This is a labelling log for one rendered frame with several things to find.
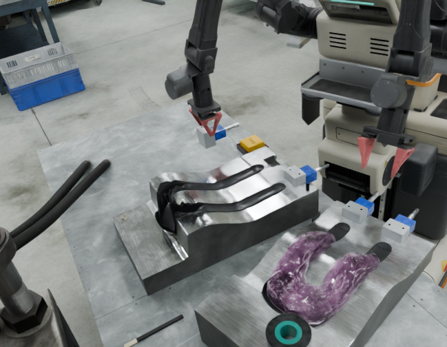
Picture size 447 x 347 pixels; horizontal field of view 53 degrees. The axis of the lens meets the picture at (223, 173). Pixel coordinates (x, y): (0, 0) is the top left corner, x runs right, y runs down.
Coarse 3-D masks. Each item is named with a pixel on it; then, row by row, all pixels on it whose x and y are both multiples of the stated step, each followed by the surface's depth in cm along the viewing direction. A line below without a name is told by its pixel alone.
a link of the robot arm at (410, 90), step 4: (408, 88) 96; (412, 88) 96; (408, 92) 96; (412, 92) 96; (408, 96) 96; (412, 96) 97; (408, 100) 97; (412, 100) 98; (404, 104) 97; (408, 104) 97; (392, 108) 98; (400, 108) 98; (404, 108) 97; (408, 108) 98
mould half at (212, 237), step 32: (256, 160) 131; (192, 192) 116; (224, 192) 121; (288, 192) 117; (128, 224) 119; (192, 224) 105; (224, 224) 107; (256, 224) 112; (288, 224) 118; (128, 256) 118; (160, 256) 108; (192, 256) 107; (224, 256) 112; (160, 288) 107
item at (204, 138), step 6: (228, 126) 139; (234, 126) 140; (198, 132) 136; (204, 132) 134; (216, 132) 135; (222, 132) 137; (198, 138) 139; (204, 138) 134; (210, 138) 135; (216, 138) 137; (204, 144) 136; (210, 144) 136
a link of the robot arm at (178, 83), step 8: (208, 56) 117; (192, 64) 123; (208, 64) 118; (176, 72) 120; (184, 72) 120; (192, 72) 120; (200, 72) 120; (208, 72) 121; (168, 80) 120; (176, 80) 118; (184, 80) 120; (168, 88) 122; (176, 88) 120; (184, 88) 121; (192, 88) 123; (176, 96) 121
